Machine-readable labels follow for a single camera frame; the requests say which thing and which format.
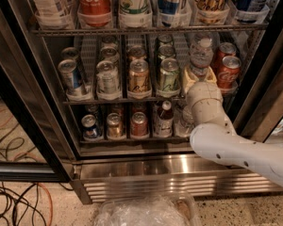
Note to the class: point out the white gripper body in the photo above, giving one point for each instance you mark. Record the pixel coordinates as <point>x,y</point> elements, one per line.
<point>204,93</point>

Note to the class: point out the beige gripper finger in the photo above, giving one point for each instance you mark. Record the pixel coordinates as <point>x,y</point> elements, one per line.
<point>188,79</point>
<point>211,77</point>

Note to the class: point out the clear front water bottle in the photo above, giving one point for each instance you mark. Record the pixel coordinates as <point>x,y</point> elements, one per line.
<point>201,54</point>

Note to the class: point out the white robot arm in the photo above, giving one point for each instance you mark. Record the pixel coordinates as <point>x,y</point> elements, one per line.
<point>214,136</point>

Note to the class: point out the bottom shelf water bottle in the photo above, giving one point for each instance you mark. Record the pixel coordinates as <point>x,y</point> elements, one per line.
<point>185,123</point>

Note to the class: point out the brown juice bottle white cap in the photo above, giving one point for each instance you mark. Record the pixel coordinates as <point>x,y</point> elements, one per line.
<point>164,120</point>

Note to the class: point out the right glass fridge door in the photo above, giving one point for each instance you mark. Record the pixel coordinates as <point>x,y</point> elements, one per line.
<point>262,109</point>

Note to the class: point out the glass fridge door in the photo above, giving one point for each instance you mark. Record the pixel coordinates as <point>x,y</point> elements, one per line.
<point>262,109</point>
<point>36,140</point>

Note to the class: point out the bottom shelf red can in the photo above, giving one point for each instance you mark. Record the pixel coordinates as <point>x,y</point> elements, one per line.
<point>139,125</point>

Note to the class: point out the top shelf gold bottle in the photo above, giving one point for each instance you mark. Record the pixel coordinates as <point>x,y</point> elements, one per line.
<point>210,11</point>

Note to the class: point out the bottom shelf gold can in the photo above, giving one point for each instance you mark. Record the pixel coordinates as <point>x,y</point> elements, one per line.
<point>115,126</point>

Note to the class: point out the top shelf green white bottle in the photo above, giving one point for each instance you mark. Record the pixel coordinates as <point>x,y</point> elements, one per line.
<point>134,13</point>

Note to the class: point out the bottom shelf blue can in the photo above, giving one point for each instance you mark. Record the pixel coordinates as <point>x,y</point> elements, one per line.
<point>91,129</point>

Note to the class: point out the top shelf cola bottle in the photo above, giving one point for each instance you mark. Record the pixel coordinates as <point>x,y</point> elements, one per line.
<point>95,12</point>

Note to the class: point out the steel fridge bottom grille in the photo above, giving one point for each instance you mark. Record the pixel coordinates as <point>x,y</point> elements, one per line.
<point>126,178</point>

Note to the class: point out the left glass fridge door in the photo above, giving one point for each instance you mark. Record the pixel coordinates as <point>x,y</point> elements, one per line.
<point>36,140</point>

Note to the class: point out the front red cola can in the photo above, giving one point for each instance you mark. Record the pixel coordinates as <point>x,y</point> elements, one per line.
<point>227,73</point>

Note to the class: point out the red cola can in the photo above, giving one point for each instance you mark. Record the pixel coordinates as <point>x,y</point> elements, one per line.
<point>225,49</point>
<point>227,73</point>

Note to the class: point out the front green soda can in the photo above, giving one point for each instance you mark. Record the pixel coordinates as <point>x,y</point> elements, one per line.
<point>168,78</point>

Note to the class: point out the green soda can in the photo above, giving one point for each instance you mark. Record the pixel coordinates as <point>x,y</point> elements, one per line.
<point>166,51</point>
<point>168,78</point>
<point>164,39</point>

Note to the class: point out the rear red cola can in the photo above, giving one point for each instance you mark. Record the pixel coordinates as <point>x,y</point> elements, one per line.
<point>225,49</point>

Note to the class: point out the middle green soda can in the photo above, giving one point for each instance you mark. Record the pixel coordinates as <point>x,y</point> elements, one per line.
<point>166,51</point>

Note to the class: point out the rear green soda can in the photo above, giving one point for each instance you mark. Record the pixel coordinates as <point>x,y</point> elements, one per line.
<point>164,39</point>

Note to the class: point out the front gold soda can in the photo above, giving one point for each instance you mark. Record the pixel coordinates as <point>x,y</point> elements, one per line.
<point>139,85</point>

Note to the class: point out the gold soda can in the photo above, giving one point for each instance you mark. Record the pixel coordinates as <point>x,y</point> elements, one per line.
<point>139,85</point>
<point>136,52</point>

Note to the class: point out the rear gold soda can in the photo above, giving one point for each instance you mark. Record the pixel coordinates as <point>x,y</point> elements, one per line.
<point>136,52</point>

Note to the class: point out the front white silver can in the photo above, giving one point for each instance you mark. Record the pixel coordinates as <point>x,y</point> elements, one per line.
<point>108,81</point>

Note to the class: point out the white silver can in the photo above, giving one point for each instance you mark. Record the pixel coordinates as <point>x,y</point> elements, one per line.
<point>109,53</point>
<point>108,81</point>
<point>110,40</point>

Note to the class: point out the middle white silver can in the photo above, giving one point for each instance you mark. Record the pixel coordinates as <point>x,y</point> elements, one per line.
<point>109,53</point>

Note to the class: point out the rear white silver can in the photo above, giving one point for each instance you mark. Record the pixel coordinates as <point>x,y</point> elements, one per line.
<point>110,40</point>

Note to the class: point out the clear plastic bin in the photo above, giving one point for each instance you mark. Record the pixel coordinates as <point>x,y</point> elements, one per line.
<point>175,208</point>

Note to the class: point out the front blue silver can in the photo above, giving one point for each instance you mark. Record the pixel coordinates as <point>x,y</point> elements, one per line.
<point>71,77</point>

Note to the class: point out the blue silver can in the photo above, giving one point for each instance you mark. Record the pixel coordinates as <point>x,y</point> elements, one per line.
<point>70,53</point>
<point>71,77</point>

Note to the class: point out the rear blue silver can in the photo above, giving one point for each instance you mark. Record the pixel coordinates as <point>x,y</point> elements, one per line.
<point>70,53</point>

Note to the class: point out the middle wire shelf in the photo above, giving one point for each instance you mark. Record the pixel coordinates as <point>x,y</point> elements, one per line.
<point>122,100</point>

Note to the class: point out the wire shelf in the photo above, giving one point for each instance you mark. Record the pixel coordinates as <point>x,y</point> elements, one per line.
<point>147,30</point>
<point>122,100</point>

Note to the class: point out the upper wire shelf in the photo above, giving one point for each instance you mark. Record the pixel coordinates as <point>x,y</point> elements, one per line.
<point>147,30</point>

